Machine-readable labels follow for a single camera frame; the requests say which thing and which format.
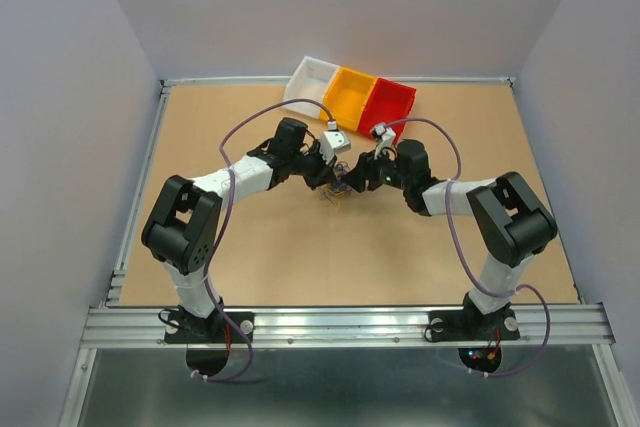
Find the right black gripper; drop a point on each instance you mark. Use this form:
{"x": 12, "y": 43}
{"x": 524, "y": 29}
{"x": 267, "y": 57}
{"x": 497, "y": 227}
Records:
{"x": 365, "y": 170}

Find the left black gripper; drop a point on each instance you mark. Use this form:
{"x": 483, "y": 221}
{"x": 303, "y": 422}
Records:
{"x": 324, "y": 173}

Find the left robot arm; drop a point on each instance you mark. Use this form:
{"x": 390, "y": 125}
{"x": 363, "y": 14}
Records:
{"x": 182, "y": 229}

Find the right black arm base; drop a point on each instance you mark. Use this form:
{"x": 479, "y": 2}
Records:
{"x": 468, "y": 323}

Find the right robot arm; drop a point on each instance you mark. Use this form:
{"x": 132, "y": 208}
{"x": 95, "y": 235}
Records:
{"x": 514, "y": 224}

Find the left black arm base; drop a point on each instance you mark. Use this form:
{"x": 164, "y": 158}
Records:
{"x": 182, "y": 328}

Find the yellow plastic bin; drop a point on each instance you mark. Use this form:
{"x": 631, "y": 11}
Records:
{"x": 347, "y": 97}

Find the red plastic bin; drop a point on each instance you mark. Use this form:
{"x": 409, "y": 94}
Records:
{"x": 388, "y": 101}

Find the white plastic bin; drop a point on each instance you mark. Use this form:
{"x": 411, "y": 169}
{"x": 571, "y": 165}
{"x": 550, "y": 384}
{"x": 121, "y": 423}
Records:
{"x": 311, "y": 80}

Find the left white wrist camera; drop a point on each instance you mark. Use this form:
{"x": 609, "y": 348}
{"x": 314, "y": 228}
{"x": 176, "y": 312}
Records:
{"x": 333, "y": 142}

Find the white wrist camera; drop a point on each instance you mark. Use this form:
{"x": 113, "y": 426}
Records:
{"x": 384, "y": 136}
{"x": 333, "y": 142}

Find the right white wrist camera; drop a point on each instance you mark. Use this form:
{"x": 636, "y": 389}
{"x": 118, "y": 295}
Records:
{"x": 384, "y": 136}

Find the aluminium front rail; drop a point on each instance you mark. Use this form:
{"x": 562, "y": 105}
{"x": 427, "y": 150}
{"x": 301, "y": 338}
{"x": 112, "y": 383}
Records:
{"x": 335, "y": 327}

